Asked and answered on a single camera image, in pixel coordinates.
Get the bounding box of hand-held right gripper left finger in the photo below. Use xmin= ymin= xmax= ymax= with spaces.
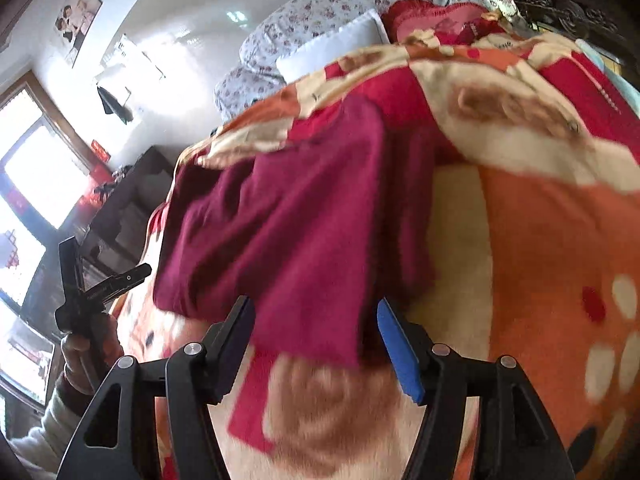
xmin=55 ymin=295 xmax=257 ymax=480

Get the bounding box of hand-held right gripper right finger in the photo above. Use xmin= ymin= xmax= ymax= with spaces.
xmin=376 ymin=297 xmax=577 ymax=480

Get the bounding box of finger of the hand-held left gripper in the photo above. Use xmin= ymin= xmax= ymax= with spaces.
xmin=82 ymin=262 xmax=153 ymax=307
xmin=58 ymin=237 xmax=84 ymax=306

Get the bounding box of maroon fleece garment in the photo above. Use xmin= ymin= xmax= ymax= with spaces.
xmin=152 ymin=94 xmax=442 ymax=369

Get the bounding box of person's left forearm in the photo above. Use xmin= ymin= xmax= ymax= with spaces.
xmin=7 ymin=371 xmax=97 ymax=480

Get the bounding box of person's left hand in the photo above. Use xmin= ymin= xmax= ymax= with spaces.
xmin=60 ymin=312 xmax=125 ymax=397

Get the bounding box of dark wooden table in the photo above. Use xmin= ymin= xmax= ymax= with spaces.
xmin=79 ymin=146 xmax=182 ymax=281

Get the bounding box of window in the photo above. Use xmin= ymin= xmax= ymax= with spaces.
xmin=0 ymin=72 xmax=109 ymax=411

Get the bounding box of dark hanging cloth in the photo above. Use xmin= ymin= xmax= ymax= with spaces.
xmin=96 ymin=85 xmax=135 ymax=125

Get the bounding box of orange red printed blanket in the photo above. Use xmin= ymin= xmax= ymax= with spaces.
xmin=117 ymin=30 xmax=640 ymax=480

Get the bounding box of floral pillow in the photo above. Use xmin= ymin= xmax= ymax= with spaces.
xmin=239 ymin=0 xmax=483 ymax=86
xmin=214 ymin=66 xmax=287 ymax=122

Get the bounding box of white folded towel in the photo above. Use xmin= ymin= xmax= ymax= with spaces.
xmin=276 ymin=9 xmax=392 ymax=84

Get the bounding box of red fleece blanket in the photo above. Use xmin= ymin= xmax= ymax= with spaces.
xmin=381 ymin=0 xmax=507 ymax=47

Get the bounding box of light blue cloth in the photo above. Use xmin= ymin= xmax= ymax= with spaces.
xmin=579 ymin=41 xmax=624 ymax=79

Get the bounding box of dark carved wooden headboard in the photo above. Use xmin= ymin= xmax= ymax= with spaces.
xmin=479 ymin=0 xmax=640 ymax=63

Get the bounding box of white wall rack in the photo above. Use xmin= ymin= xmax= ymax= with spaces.
xmin=95 ymin=33 xmax=167 ymax=106

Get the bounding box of wall poster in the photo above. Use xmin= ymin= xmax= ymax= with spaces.
xmin=53 ymin=0 xmax=104 ymax=69

